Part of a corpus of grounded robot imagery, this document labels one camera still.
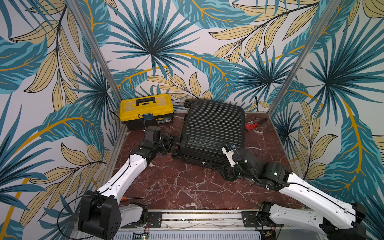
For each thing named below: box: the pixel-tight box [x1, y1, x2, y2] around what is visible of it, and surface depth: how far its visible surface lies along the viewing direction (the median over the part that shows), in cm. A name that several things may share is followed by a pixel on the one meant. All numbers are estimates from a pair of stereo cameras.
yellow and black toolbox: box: [119, 93, 174, 130], surface depth 102 cm
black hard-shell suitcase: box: [172, 98, 245, 168], surface depth 85 cm
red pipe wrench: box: [244, 123, 259, 131], surface depth 113 cm
